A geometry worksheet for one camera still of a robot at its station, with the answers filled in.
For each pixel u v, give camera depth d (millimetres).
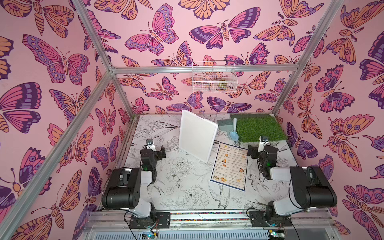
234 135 1072
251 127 1095
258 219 730
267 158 715
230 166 922
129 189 454
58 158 562
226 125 1130
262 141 815
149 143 806
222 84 945
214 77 961
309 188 455
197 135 968
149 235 716
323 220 734
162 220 734
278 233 709
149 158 705
